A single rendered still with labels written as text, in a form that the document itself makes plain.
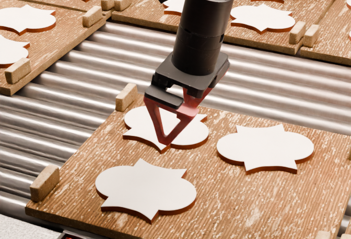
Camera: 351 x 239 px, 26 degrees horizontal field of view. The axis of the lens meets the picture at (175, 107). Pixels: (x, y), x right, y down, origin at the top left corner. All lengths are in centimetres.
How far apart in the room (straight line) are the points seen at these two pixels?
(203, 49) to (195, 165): 27
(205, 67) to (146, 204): 22
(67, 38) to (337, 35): 54
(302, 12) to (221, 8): 78
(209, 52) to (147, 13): 73
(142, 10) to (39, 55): 29
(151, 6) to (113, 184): 67
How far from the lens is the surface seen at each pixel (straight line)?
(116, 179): 109
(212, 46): 92
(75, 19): 162
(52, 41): 153
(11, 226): 108
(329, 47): 151
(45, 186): 108
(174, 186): 107
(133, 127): 121
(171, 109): 91
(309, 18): 164
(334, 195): 110
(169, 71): 93
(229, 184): 110
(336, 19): 164
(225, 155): 114
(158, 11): 165
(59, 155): 121
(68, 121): 131
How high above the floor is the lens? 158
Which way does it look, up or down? 30 degrees down
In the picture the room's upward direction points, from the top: straight up
